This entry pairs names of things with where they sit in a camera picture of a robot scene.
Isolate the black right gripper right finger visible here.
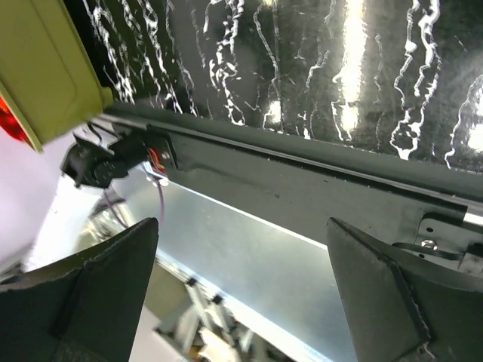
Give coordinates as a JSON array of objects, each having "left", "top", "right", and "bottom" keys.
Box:
[{"left": 327, "top": 218, "right": 482, "bottom": 361}]

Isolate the olive green plastic bin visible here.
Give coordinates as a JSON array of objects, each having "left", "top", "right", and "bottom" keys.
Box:
[{"left": 1, "top": 1, "right": 114, "bottom": 152}]

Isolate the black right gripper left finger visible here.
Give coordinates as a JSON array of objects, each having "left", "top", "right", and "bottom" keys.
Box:
[{"left": 1, "top": 218, "right": 158, "bottom": 361}]

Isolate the orange t shirt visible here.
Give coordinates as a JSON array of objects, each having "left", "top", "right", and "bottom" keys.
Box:
[{"left": 0, "top": 97, "right": 26, "bottom": 142}]

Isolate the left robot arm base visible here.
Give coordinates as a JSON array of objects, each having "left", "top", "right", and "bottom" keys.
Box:
[{"left": 60, "top": 121, "right": 178, "bottom": 189}]

